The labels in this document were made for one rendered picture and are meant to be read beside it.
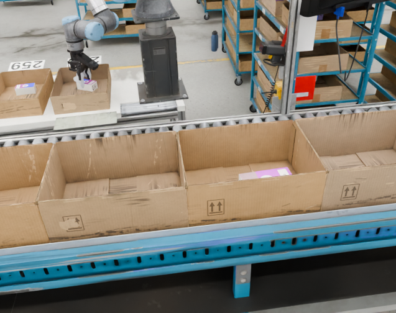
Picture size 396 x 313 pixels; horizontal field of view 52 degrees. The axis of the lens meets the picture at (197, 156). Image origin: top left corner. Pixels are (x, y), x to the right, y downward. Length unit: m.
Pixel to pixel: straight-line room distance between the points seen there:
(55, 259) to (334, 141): 0.98
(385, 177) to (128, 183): 0.79
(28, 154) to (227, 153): 0.65
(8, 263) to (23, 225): 0.10
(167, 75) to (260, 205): 1.16
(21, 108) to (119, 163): 0.95
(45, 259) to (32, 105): 1.17
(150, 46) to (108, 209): 1.15
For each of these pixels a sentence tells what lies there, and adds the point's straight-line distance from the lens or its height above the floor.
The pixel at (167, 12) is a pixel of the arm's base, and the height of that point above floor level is 1.19.
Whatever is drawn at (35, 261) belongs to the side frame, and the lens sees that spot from 1.18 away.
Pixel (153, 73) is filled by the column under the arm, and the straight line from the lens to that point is 2.14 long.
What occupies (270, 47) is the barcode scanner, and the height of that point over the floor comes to 1.08.
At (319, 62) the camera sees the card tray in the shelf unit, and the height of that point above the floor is 0.80.
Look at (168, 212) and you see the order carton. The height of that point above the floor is 0.97.
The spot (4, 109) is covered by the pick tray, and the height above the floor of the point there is 0.80.
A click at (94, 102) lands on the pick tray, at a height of 0.80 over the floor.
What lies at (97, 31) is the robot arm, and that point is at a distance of 2.17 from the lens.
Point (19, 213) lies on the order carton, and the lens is 1.16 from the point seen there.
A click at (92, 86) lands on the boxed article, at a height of 0.79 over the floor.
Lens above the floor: 1.73
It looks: 35 degrees down
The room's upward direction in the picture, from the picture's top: 2 degrees counter-clockwise
